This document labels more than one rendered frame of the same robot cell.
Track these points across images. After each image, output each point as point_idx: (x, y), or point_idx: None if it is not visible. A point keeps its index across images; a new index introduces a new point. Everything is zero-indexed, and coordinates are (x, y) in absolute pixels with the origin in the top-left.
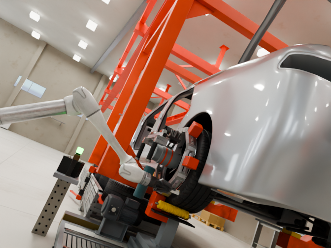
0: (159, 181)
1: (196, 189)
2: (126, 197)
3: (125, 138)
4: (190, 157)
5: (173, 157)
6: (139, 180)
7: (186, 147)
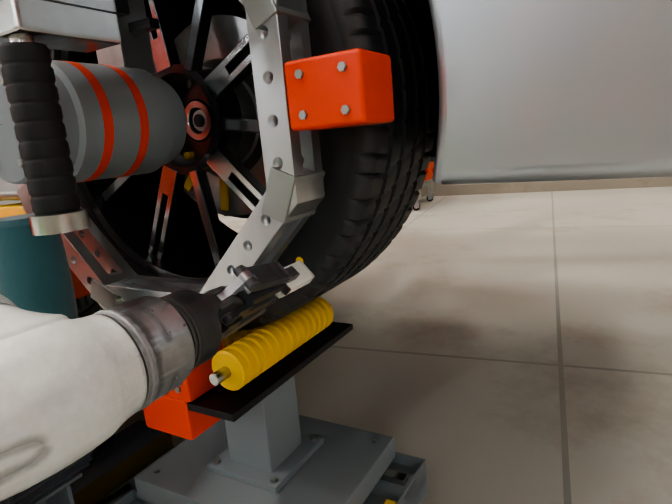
0: (233, 300)
1: (381, 210)
2: None
3: None
4: (363, 53)
5: (148, 104)
6: (136, 407)
7: (259, 0)
